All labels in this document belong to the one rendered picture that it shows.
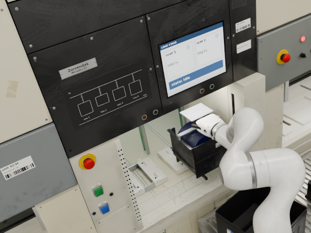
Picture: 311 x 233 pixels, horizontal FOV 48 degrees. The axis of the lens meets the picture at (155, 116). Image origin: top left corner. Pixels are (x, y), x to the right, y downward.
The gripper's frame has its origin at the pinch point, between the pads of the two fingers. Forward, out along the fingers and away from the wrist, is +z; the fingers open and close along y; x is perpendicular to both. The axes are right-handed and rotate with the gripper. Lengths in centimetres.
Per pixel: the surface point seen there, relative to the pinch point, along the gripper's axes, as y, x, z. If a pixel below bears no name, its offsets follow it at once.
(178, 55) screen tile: -11.1, 36.7, -10.1
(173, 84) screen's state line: -15.2, 26.3, -10.1
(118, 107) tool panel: -38.4, 26.5, -10.2
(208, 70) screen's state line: 1.2, 26.0, -10.0
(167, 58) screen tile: -16.0, 37.6, -10.1
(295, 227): 10, -36, -50
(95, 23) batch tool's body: -39, 57, -10
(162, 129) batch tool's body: 5, -38, 52
